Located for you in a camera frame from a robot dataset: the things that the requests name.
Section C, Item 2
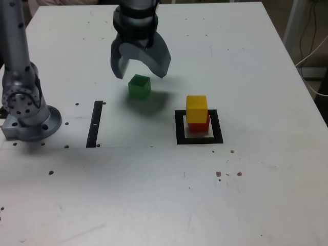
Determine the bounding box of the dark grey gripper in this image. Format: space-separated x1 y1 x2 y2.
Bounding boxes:
110 32 172 80

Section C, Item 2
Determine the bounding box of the green cube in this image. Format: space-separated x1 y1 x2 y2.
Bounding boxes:
128 74 151 100

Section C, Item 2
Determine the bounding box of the yellow cube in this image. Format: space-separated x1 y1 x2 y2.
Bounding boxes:
186 95 208 124

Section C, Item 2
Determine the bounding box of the red cube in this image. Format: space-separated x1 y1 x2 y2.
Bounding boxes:
188 114 211 134

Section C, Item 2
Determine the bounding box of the black tape square outline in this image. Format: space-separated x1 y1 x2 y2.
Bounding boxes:
174 109 224 145

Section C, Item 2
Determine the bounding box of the black tape strip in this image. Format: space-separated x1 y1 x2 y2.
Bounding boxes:
86 100 104 149

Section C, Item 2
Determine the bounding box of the black background box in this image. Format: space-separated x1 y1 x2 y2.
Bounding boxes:
299 67 328 80

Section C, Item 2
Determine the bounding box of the white metal post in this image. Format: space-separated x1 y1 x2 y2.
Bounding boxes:
283 0 302 46

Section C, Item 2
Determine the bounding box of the white background cable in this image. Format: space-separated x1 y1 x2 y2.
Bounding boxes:
296 35 328 97

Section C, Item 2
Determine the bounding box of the black background cable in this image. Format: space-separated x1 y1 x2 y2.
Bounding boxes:
298 0 325 77

